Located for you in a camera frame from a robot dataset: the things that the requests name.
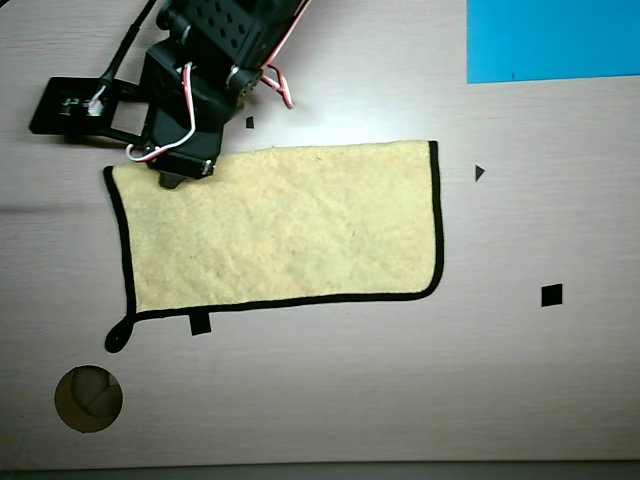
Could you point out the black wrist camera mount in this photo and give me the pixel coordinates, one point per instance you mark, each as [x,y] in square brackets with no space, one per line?
[55,110]

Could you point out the black triangle tape marker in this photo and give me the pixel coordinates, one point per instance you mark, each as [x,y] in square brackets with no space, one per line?
[478,173]

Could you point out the large black square tape marker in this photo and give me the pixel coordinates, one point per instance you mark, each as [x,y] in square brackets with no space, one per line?
[551,295]

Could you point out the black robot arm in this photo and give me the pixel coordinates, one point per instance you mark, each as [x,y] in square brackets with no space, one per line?
[220,25]

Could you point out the yellow towel with black trim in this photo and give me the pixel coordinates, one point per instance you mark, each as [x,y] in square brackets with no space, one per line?
[280,225]

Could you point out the black rectangular tape marker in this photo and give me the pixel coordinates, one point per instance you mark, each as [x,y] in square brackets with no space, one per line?
[201,325]

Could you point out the blue paper sheet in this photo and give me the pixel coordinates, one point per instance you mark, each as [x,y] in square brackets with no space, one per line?
[550,40]

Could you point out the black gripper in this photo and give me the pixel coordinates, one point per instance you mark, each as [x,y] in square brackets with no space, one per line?
[186,161]

